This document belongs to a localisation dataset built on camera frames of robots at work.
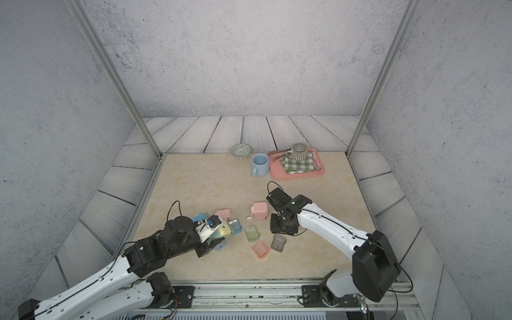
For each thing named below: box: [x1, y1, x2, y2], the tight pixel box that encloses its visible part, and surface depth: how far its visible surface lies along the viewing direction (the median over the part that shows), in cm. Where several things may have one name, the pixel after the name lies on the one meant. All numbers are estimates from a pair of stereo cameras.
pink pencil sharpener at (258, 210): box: [246, 202, 268, 220], surface depth 92 cm
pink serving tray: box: [268, 148, 325, 180], surface depth 115 cm
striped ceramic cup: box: [285, 143, 308, 162], surface depth 115 cm
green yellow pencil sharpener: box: [209, 220, 232, 240], surface depth 70 cm
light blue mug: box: [251, 153, 270, 178], surface depth 109 cm
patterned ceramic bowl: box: [230, 143, 252, 160], surface depth 122 cm
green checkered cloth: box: [279, 152, 315, 175], surface depth 117 cm
